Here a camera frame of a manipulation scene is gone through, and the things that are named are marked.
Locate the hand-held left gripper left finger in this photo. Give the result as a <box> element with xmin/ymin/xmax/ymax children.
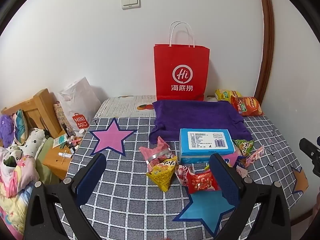
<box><xmin>24</xmin><ymin>152</ymin><xmax>107</xmax><ymax>240</ymax></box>

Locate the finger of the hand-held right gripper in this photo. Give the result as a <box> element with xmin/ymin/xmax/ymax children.
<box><xmin>299</xmin><ymin>137</ymin><xmax>320</xmax><ymax>178</ymax></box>

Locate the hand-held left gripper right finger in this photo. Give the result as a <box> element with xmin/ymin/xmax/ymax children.
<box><xmin>209</xmin><ymin>153</ymin><xmax>292</xmax><ymax>240</ymax></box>

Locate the large pink yellow snack bag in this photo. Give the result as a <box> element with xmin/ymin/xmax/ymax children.
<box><xmin>221</xmin><ymin>152</ymin><xmax>240</xmax><ymax>167</ymax></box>

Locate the blue snack packet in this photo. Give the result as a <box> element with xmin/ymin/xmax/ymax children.
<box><xmin>235</xmin><ymin>156</ymin><xmax>248</xmax><ymax>169</ymax></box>

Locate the red snack packet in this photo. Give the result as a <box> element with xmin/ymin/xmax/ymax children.
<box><xmin>187</xmin><ymin>171</ymin><xmax>222</xmax><ymax>194</ymax></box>

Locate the long pink bar packet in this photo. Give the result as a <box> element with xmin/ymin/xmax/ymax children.
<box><xmin>245</xmin><ymin>146</ymin><xmax>265</xmax><ymax>168</ymax></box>

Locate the green snack packet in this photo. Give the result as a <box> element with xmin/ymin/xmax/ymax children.
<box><xmin>232</xmin><ymin>139</ymin><xmax>255</xmax><ymax>155</ymax></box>

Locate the white strawberry candy packet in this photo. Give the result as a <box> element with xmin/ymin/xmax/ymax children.
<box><xmin>174</xmin><ymin>164</ymin><xmax>195</xmax><ymax>187</ymax></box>

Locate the yellow triangular snack packet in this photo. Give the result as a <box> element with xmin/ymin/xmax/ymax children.
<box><xmin>146</xmin><ymin>156</ymin><xmax>178</xmax><ymax>193</ymax></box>

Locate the pink silver snack packet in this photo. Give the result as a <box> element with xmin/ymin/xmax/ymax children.
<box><xmin>139</xmin><ymin>136</ymin><xmax>175</xmax><ymax>172</ymax></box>

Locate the blue tissue pack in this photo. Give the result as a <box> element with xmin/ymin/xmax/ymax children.
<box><xmin>179</xmin><ymin>128</ymin><xmax>235</xmax><ymax>165</ymax></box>

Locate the orange paper star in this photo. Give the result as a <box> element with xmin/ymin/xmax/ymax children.
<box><xmin>290</xmin><ymin>166</ymin><xmax>309</xmax><ymax>195</ymax></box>

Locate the grey checked cloth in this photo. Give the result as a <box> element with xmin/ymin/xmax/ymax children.
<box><xmin>54</xmin><ymin>116</ymin><xmax>309</xmax><ymax>240</ymax></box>

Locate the blue paper star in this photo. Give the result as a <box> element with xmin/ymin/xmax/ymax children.
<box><xmin>172</xmin><ymin>190</ymin><xmax>237</xmax><ymax>238</ymax></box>

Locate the wooden nightstand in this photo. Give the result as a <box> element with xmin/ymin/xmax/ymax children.
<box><xmin>42</xmin><ymin>137</ymin><xmax>80</xmax><ymax>180</ymax></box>

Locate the group of small bottles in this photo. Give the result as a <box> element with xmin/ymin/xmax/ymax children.
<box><xmin>54</xmin><ymin>129</ymin><xmax>83</xmax><ymax>158</ymax></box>

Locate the pink paper star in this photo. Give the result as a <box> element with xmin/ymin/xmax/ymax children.
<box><xmin>89</xmin><ymin>118</ymin><xmax>138</xmax><ymax>157</ymax></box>

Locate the green bed sheet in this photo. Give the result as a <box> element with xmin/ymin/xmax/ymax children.
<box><xmin>35</xmin><ymin>137</ymin><xmax>60</xmax><ymax>183</ymax></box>

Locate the white floral pillow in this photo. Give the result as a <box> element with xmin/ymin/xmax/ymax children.
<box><xmin>22</xmin><ymin>127</ymin><xmax>50</xmax><ymax>159</ymax></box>

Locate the patterned paper bag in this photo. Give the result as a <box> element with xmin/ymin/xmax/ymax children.
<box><xmin>53</xmin><ymin>102</ymin><xmax>73</xmax><ymax>135</ymax></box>

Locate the purple towel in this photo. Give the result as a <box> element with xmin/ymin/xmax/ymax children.
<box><xmin>149</xmin><ymin>100</ymin><xmax>252</xmax><ymax>144</ymax></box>

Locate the orange chip bag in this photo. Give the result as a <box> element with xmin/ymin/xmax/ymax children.
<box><xmin>230</xmin><ymin>96</ymin><xmax>264</xmax><ymax>117</ymax></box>

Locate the white fruit print cloth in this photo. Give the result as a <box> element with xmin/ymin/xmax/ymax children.
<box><xmin>96</xmin><ymin>95</ymin><xmax>218</xmax><ymax>118</ymax></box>

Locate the pink printed blanket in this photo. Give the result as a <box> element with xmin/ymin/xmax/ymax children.
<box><xmin>0</xmin><ymin>147</ymin><xmax>40</xmax><ymax>240</ymax></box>

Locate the white shopping bag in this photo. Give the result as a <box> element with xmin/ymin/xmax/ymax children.
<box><xmin>57</xmin><ymin>77</ymin><xmax>102</xmax><ymax>135</ymax></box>

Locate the yellow chip bag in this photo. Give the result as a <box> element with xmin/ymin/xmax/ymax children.
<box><xmin>215</xmin><ymin>89</ymin><xmax>242</xmax><ymax>103</ymax></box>

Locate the wooden headboard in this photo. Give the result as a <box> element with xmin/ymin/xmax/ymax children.
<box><xmin>1</xmin><ymin>88</ymin><xmax>63</xmax><ymax>139</ymax></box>

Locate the patterned pillow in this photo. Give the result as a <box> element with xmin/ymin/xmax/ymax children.
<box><xmin>12</xmin><ymin>109</ymin><xmax>28</xmax><ymax>144</ymax></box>

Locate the purple plush toy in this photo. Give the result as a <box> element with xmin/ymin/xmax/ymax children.
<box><xmin>0</xmin><ymin>115</ymin><xmax>14</xmax><ymax>148</ymax></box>

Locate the red paper bag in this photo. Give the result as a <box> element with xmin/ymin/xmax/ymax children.
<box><xmin>153</xmin><ymin>21</ymin><xmax>210</xmax><ymax>102</ymax></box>

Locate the brown wooden door frame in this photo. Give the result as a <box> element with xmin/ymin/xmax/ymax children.
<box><xmin>256</xmin><ymin>0</ymin><xmax>276</xmax><ymax>105</ymax></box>

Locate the white light switch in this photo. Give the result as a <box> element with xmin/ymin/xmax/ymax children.
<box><xmin>121</xmin><ymin>0</ymin><xmax>141</xmax><ymax>10</ymax></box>

